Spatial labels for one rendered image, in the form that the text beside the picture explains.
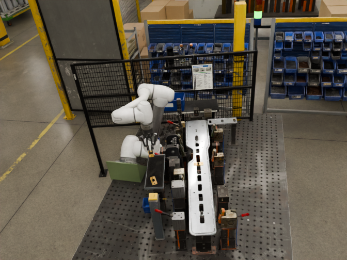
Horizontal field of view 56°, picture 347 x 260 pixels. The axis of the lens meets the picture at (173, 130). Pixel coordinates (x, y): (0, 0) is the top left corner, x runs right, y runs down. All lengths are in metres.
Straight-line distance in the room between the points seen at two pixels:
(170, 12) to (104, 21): 2.77
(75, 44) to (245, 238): 3.50
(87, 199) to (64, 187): 0.41
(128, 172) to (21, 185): 1.96
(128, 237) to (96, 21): 2.94
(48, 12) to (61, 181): 2.28
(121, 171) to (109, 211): 0.40
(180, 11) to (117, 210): 4.98
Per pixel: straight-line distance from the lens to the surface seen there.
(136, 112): 2.30
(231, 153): 3.36
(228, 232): 2.46
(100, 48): 4.78
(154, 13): 6.81
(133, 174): 3.08
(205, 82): 3.49
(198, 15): 9.31
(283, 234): 2.74
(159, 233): 2.63
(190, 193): 2.55
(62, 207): 4.15
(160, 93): 2.82
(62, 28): 4.94
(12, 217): 4.33
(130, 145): 3.10
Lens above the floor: 2.86
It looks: 36 degrees down
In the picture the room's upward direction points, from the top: 6 degrees counter-clockwise
